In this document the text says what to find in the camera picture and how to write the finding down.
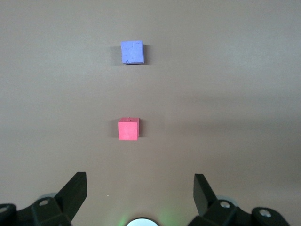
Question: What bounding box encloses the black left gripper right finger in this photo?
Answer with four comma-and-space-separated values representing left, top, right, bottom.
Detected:
188, 173, 289, 226

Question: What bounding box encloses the red foam block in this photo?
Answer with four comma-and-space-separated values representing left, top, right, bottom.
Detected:
117, 117, 140, 141

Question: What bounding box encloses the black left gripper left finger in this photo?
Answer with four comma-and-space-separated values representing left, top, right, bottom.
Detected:
0, 172, 88, 226

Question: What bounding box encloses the purple foam block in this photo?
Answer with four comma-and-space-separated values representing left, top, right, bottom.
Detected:
120, 40, 145, 65

